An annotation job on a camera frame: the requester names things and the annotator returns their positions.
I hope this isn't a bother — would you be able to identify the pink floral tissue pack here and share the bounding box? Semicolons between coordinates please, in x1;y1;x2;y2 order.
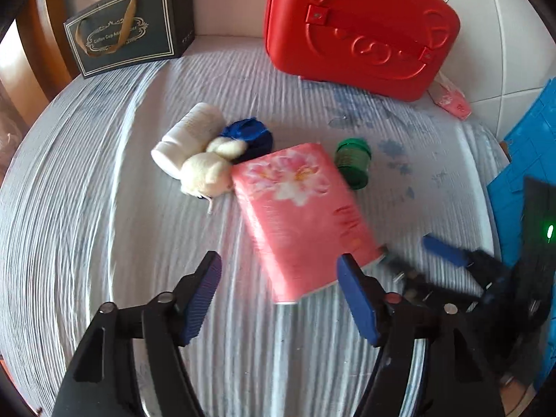
232;143;380;305

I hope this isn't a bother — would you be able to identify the green glass balm jar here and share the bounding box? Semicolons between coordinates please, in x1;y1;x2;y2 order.
335;138;372;190

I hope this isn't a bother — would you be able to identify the cream plush bunny blue scrunchie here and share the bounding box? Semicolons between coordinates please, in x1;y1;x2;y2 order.
179;117;274;212

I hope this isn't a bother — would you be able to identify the white pill bottle brown label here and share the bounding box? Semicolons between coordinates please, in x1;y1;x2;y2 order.
151;103;226;180

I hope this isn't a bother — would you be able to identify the blue plastic storage bin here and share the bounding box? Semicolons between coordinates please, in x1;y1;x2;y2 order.
487;78;555;388

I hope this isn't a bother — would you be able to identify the small pink white box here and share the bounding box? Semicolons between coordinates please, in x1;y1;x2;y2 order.
428;72;472;121

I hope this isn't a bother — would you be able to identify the red bear-face case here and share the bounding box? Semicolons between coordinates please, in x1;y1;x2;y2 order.
264;0;460;102

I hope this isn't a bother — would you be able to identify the black coffee cup gift box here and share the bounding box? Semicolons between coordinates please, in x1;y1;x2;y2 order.
64;0;195;78

